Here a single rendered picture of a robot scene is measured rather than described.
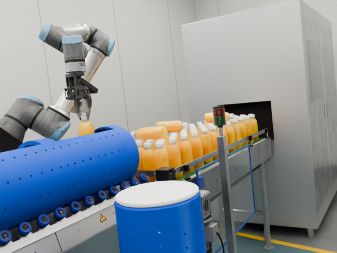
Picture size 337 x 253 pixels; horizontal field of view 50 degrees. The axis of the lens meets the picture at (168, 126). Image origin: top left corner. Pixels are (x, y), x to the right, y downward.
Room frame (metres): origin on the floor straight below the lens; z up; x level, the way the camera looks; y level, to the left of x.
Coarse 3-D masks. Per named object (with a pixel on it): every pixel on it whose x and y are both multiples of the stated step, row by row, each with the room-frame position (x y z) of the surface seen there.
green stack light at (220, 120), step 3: (213, 117) 1.93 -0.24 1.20; (216, 117) 1.90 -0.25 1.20; (219, 117) 1.90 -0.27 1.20; (222, 117) 1.90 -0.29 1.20; (216, 120) 1.90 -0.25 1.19; (219, 120) 1.90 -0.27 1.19; (222, 120) 1.90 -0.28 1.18; (225, 120) 1.91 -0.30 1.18; (216, 123) 1.90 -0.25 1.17; (219, 123) 1.90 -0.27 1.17; (222, 123) 1.90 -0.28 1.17; (225, 123) 1.91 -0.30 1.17
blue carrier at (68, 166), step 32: (0, 160) 1.14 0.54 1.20; (32, 160) 1.22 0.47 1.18; (64, 160) 1.31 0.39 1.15; (96, 160) 1.44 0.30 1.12; (128, 160) 1.60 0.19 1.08; (0, 192) 1.08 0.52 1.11; (32, 192) 1.17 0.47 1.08; (64, 192) 1.29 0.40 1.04; (96, 192) 1.49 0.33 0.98; (0, 224) 1.09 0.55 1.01
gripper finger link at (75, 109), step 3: (75, 102) 1.67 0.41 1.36; (78, 102) 1.68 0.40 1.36; (81, 102) 1.69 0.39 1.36; (75, 105) 1.67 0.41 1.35; (78, 105) 1.68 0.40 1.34; (81, 105) 1.69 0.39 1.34; (72, 108) 1.66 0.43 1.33; (75, 108) 1.67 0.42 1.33; (78, 108) 1.68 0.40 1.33; (72, 111) 1.66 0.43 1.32; (75, 111) 1.67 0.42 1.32; (78, 111) 1.68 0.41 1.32; (81, 111) 1.69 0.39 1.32; (78, 114) 1.69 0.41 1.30; (81, 114) 1.69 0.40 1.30; (78, 117) 1.69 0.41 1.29
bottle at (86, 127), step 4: (84, 120) 1.66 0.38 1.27; (88, 120) 1.68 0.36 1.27; (80, 124) 1.66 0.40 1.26; (84, 124) 1.65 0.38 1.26; (88, 124) 1.66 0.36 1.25; (92, 124) 1.68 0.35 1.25; (80, 128) 1.65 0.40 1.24; (84, 128) 1.65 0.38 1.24; (88, 128) 1.65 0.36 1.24; (92, 128) 1.67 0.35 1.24; (80, 132) 1.65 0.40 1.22; (84, 132) 1.64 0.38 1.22; (88, 132) 1.65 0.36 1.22; (92, 132) 1.66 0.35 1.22
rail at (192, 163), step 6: (258, 132) 2.91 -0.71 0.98; (264, 132) 3.04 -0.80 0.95; (246, 138) 2.67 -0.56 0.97; (234, 144) 2.46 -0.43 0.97; (216, 150) 2.22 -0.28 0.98; (204, 156) 2.07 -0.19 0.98; (210, 156) 2.14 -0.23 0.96; (192, 162) 1.95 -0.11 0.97; (198, 162) 2.01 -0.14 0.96; (180, 168) 1.84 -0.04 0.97
